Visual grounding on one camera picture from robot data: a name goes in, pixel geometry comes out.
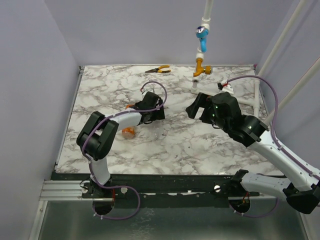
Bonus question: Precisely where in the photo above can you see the orange label tea bottle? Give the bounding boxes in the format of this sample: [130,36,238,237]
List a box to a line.
[121,101,137,139]

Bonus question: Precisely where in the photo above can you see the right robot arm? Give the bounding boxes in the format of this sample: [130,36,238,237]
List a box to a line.
[186,92,320,214]

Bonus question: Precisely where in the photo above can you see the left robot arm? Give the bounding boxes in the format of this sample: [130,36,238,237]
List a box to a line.
[76,91,166,198]

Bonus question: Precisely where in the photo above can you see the orange plastic faucet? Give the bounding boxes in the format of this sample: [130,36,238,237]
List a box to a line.
[193,57,213,78]

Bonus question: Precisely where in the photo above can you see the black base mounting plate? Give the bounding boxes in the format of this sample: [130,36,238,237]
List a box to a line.
[50,172,259,209]

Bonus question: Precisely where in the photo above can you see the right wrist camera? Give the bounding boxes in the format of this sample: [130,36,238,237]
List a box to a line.
[217,80,234,96]

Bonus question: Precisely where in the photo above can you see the white PVC pipe frame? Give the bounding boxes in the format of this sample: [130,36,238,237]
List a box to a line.
[189,0,320,126]

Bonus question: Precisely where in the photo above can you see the yellow handled pliers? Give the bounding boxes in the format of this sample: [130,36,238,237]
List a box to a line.
[145,65,171,74]

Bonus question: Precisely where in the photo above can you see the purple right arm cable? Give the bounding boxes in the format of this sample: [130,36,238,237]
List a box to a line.
[224,75,320,218]

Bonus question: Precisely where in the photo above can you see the aluminium rail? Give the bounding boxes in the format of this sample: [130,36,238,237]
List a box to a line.
[38,178,288,202]

